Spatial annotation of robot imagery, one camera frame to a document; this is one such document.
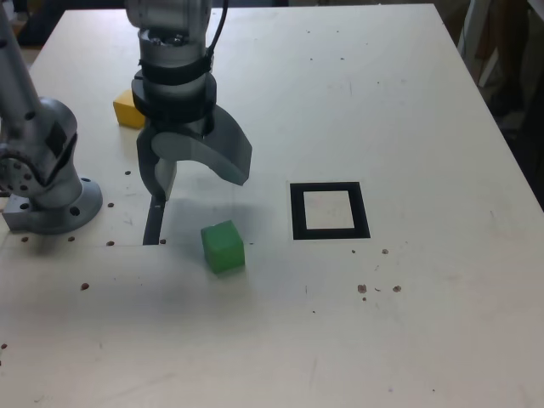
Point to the green cube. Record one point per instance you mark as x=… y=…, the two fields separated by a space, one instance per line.
x=223 y=248

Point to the yellow cube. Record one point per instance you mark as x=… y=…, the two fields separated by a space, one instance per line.
x=125 y=112

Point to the black tape strip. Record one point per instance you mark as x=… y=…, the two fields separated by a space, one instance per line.
x=153 y=225

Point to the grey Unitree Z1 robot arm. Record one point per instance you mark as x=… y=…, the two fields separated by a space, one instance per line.
x=47 y=127

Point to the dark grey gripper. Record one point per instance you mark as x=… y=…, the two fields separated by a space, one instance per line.
x=196 y=126

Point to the black tape square outline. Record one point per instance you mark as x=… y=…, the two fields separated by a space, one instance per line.
x=296 y=212

